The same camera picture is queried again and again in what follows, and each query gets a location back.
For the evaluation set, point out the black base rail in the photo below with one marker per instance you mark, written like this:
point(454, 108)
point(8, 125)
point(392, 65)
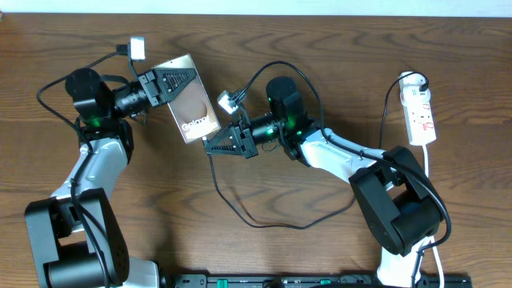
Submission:
point(250, 281)

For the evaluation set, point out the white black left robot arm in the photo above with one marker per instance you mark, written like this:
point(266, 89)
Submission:
point(74, 235)

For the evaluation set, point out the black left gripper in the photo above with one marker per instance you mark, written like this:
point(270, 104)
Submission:
point(150, 84)

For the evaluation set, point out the white power strip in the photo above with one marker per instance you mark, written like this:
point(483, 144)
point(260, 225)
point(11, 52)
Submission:
point(415, 98)

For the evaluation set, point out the Galaxy S25 Ultra smartphone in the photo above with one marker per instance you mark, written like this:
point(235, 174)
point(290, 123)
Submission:
point(191, 109)

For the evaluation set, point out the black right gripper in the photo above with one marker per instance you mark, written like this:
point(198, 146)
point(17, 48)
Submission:
point(248, 146)

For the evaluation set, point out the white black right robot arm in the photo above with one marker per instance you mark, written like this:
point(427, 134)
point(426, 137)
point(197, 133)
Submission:
point(399, 204)

